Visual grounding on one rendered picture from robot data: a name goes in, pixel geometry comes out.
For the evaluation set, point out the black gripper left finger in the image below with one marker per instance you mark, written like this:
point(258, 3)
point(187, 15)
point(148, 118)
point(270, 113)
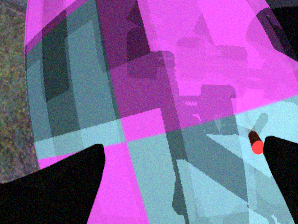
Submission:
point(62, 193)

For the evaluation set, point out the dark red peg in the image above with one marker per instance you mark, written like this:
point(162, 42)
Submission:
point(256, 143)

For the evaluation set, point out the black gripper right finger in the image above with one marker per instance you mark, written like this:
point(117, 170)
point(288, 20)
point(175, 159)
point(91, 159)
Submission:
point(282, 157)

